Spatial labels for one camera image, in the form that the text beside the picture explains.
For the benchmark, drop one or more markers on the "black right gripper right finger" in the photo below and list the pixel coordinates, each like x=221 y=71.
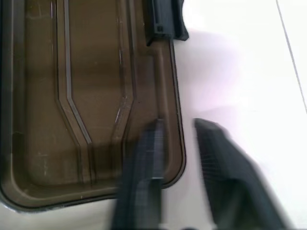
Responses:
x=230 y=182

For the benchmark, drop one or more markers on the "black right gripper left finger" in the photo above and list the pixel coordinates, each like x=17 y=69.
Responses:
x=144 y=182

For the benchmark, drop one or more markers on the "smoky transparent bit case lid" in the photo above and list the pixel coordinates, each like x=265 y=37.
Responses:
x=96 y=95

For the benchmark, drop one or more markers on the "black case lid latch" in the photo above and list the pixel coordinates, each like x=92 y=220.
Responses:
x=165 y=20

